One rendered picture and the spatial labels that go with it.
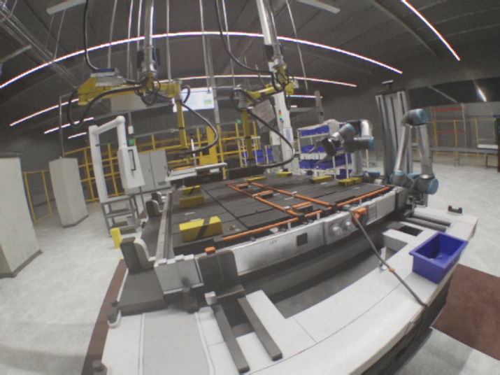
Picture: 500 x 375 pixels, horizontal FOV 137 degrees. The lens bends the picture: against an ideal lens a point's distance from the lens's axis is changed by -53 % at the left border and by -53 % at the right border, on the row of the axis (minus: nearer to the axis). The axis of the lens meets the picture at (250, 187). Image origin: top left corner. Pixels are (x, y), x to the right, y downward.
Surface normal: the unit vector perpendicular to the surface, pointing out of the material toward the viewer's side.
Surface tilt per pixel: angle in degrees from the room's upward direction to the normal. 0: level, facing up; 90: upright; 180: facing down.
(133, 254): 90
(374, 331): 0
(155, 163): 90
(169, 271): 90
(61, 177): 90
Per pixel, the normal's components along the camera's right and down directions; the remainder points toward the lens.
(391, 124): -0.85, 0.20
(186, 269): 0.36, 0.12
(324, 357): -0.13, -0.98
